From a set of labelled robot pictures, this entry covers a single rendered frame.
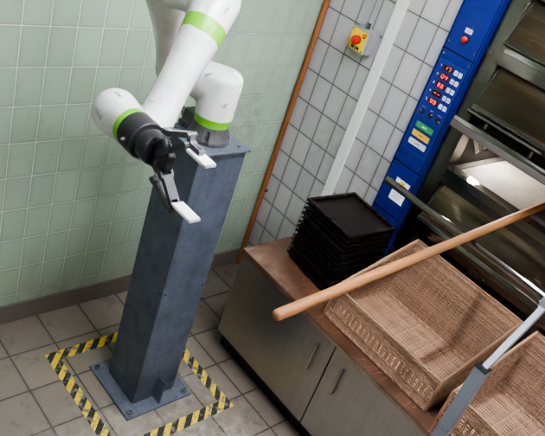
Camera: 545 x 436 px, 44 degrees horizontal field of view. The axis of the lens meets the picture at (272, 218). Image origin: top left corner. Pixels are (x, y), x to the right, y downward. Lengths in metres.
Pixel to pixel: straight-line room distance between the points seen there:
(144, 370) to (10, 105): 1.13
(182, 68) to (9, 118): 0.98
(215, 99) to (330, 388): 1.22
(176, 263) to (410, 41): 1.32
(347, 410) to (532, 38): 1.53
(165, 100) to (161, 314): 1.08
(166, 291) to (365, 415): 0.88
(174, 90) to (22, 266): 1.48
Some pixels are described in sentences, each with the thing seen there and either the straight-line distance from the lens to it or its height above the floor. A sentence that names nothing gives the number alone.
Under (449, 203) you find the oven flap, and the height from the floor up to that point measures 1.05.
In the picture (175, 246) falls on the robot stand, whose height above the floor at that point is 0.83.
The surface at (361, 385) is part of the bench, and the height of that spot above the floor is 0.50.
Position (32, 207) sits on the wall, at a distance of 2.82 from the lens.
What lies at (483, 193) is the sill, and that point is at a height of 1.18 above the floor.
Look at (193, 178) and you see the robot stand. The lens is 2.20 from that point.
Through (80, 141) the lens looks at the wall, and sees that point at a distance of 2.74.
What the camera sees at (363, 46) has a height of 1.45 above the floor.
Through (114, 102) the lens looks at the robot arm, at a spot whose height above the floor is 1.53.
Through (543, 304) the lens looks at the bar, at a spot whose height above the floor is 1.15.
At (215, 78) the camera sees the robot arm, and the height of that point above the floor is 1.43.
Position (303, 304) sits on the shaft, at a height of 1.20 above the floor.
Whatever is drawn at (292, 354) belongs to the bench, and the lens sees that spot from 2.82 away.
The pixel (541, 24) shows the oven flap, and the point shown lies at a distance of 2.63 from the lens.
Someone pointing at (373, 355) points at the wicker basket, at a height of 0.60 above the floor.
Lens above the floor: 2.19
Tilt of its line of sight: 31 degrees down
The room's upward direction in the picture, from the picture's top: 20 degrees clockwise
